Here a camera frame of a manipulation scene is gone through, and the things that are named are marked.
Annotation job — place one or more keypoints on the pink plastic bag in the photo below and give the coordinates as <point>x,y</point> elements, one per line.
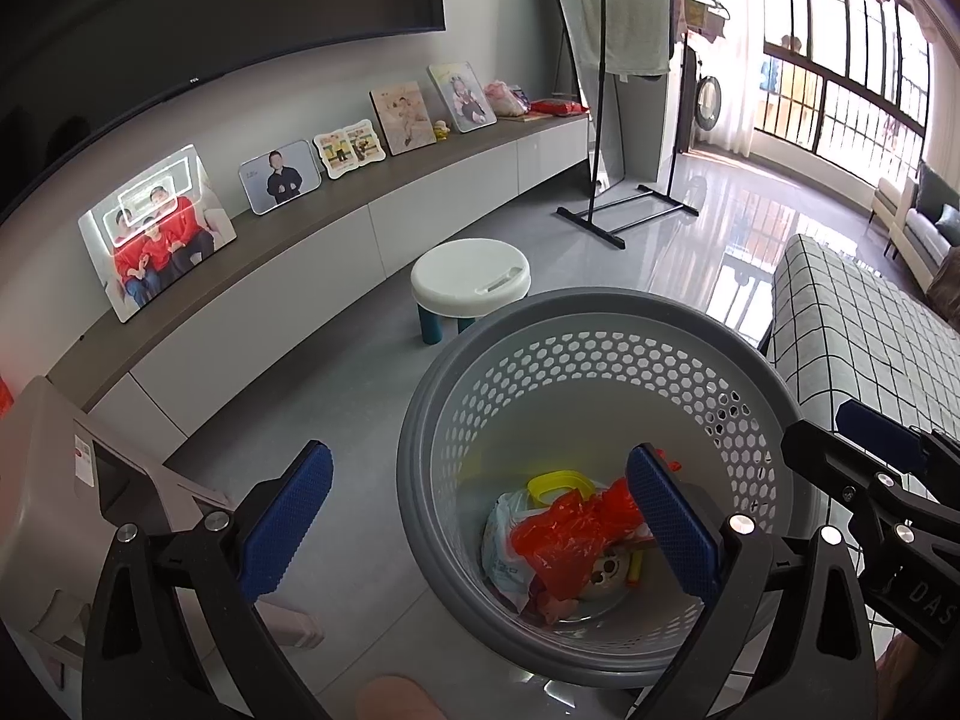
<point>506,99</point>

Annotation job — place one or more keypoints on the white wet wipes packet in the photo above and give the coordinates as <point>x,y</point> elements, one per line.
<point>499,547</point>

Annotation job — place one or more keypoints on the grey wood-topped media cabinet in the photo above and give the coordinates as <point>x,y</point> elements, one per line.
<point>337,240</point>

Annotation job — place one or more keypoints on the large black television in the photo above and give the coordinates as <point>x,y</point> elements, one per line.
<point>187,15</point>

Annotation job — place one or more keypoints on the flat red gift box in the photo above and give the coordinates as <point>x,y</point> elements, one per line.
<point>559,107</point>

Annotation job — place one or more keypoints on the person's knee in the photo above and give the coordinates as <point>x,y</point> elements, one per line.
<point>397,701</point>

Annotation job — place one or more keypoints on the wooden children photo panel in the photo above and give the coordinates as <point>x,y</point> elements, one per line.
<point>403,118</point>

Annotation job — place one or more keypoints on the beige plastic appliance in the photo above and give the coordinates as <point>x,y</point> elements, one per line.
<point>60,450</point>

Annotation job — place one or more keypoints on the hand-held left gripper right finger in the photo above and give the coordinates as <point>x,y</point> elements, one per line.
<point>671,525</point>

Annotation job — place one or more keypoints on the white round plastic stool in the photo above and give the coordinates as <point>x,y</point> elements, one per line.
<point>465,277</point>

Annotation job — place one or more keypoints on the red plastic bag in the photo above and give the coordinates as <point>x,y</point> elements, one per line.
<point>570,532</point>

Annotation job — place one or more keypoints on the grey perforated plastic basket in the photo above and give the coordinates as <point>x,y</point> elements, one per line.
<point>420,427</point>

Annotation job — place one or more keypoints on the large family photo frame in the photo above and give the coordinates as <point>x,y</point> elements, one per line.
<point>157,240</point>

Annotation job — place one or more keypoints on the black clothes rack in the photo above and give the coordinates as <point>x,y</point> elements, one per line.
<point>592,221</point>

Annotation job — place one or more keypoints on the person's right hand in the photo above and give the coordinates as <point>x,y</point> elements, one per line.
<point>900,675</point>

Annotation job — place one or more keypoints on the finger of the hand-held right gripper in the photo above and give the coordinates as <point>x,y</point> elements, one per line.
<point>877,427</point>
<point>825,457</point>

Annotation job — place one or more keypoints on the white checked tablecloth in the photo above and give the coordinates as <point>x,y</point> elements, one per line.
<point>840,315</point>

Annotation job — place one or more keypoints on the baby portrait photo frame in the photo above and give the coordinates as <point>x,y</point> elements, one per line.
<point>461,97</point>

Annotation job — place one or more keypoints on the black framed balcony window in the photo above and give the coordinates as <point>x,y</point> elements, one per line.
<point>825,109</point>

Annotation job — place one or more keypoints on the pale green hanging towel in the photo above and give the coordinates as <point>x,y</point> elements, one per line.
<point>622,22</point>

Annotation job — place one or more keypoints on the dark grey cushion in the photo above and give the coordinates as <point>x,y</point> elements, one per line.
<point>949,221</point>

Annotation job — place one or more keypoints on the scalloped collage photo frame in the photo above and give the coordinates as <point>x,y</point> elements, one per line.
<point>349,150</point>

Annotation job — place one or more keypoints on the pink hanging garment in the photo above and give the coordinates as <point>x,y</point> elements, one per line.
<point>697,15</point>

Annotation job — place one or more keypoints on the man portrait photo frame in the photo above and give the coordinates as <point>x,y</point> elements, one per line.
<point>281,176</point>

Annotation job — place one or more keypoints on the small yellow duck toy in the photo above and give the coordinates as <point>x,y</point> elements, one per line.
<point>442,131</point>

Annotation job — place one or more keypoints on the white sheer curtain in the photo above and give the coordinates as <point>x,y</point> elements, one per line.
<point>739,90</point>

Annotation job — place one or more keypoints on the leaning full-length mirror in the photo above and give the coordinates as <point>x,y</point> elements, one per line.
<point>609,135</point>

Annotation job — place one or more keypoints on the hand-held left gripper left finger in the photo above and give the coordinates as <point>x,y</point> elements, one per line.
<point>289,525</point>

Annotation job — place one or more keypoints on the brown fuzzy blanket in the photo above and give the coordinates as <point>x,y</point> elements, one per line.
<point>946,277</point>

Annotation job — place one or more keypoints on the front-loading washing machine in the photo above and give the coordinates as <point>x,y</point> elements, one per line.
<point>706,101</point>

